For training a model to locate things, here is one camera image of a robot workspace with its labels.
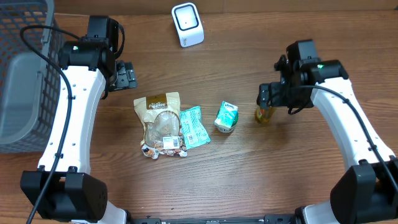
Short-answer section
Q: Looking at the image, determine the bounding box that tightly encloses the yellow dish soap bottle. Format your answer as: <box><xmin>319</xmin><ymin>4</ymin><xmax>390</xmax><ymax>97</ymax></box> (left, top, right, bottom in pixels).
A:
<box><xmin>254</xmin><ymin>106</ymin><xmax>276</xmax><ymax>124</ymax></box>

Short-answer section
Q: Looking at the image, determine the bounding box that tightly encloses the brown snack pouch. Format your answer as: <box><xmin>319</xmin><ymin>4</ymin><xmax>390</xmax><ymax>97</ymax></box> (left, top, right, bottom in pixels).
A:
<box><xmin>134</xmin><ymin>92</ymin><xmax>187</xmax><ymax>159</ymax></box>

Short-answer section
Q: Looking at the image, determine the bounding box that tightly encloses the green tissue canister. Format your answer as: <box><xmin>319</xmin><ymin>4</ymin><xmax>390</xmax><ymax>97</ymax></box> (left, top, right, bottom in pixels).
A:
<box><xmin>214</xmin><ymin>101</ymin><xmax>239</xmax><ymax>133</ymax></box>

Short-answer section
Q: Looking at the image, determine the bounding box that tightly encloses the teal snack packet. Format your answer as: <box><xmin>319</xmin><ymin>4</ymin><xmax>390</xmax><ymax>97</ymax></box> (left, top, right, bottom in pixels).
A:
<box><xmin>180</xmin><ymin>106</ymin><xmax>211</xmax><ymax>150</ymax></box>

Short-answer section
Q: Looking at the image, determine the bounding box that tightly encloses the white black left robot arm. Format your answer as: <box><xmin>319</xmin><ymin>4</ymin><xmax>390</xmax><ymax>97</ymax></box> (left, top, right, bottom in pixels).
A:
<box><xmin>20</xmin><ymin>40</ymin><xmax>132</xmax><ymax>223</ymax></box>

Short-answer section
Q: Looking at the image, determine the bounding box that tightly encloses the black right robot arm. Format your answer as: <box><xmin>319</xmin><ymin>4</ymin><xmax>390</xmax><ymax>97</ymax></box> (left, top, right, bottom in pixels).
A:
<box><xmin>257</xmin><ymin>55</ymin><xmax>397</xmax><ymax>223</ymax></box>

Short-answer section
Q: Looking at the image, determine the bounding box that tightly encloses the white barcode scanner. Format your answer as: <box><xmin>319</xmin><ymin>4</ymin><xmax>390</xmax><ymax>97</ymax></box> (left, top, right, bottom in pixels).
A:
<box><xmin>171</xmin><ymin>2</ymin><xmax>205</xmax><ymax>48</ymax></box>

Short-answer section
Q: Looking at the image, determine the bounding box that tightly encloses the grey plastic mesh basket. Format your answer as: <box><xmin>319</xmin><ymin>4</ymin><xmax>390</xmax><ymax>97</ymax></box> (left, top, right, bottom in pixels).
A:
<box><xmin>1</xmin><ymin>0</ymin><xmax>65</xmax><ymax>153</ymax></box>

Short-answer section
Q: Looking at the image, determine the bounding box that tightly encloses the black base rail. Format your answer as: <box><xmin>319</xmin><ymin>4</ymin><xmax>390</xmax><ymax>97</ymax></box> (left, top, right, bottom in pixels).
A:
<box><xmin>127</xmin><ymin>214</ymin><xmax>302</xmax><ymax>224</ymax></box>

